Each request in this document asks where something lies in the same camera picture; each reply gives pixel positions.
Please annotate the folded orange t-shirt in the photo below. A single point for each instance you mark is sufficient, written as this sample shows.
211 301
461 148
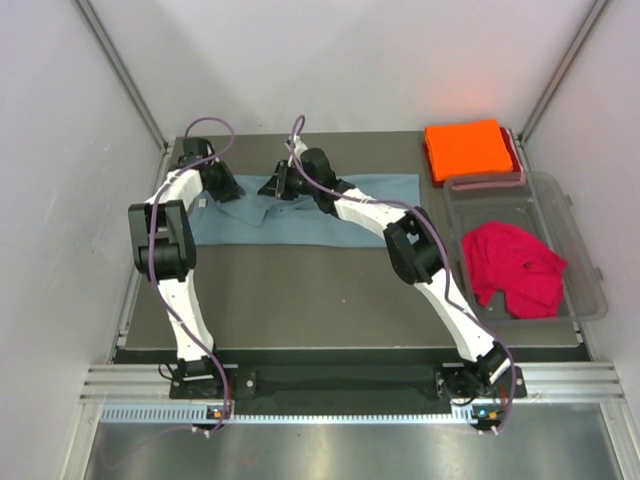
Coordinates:
471 148

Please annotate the grey aluminium frame rail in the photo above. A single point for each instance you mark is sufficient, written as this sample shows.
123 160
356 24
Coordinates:
552 383

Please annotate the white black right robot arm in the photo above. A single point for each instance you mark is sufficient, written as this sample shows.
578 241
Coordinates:
416 252

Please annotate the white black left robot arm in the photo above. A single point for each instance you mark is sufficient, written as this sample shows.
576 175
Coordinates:
165 252

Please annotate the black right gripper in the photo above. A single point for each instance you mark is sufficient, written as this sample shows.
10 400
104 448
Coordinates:
277 185

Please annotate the crumpled red t-shirt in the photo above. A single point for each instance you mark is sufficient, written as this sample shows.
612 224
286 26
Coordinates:
505 258

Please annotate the vertical frame post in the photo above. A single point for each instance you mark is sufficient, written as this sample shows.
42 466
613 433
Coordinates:
108 48
593 16

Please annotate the slotted grey cable duct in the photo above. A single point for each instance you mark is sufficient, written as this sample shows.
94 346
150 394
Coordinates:
202 414

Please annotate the light blue t-shirt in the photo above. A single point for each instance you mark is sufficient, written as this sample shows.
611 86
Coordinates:
255 219

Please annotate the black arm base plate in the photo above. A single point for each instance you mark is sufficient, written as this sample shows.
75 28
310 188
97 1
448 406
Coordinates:
457 382

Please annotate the clear plastic bin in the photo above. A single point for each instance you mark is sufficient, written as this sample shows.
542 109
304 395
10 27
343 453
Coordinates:
541 208

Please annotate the right vertical frame post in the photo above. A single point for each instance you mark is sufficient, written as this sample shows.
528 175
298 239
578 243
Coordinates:
593 16

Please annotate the folded pink t-shirt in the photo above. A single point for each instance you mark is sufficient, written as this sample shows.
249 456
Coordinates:
513 179

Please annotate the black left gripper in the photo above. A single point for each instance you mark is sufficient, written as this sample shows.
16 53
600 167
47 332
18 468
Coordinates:
231 189

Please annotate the left vertical frame post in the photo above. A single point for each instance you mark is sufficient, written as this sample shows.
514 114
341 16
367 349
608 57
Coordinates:
108 48

